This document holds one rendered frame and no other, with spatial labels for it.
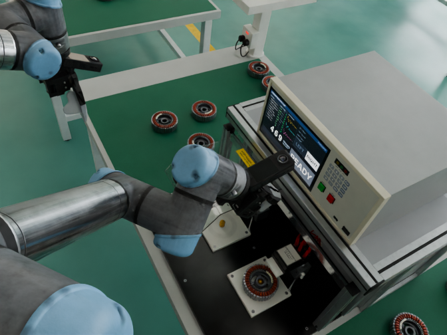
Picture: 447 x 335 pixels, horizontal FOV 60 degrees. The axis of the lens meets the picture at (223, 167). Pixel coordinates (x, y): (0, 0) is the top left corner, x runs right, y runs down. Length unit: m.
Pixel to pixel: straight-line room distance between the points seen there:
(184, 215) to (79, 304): 0.37
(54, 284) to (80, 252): 1.89
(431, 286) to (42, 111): 2.51
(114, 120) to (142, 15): 0.87
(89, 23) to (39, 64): 1.52
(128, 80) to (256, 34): 0.67
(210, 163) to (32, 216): 0.29
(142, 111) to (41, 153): 1.09
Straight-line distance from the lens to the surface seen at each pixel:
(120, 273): 2.15
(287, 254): 1.20
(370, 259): 1.05
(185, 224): 0.67
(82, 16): 2.43
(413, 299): 1.51
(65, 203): 0.56
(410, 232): 1.14
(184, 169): 0.66
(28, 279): 0.35
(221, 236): 1.35
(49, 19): 1.01
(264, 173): 0.80
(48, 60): 0.86
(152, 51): 3.47
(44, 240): 0.51
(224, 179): 0.69
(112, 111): 1.78
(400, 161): 0.99
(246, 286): 1.25
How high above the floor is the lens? 1.95
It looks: 50 degrees down
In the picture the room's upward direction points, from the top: 10 degrees clockwise
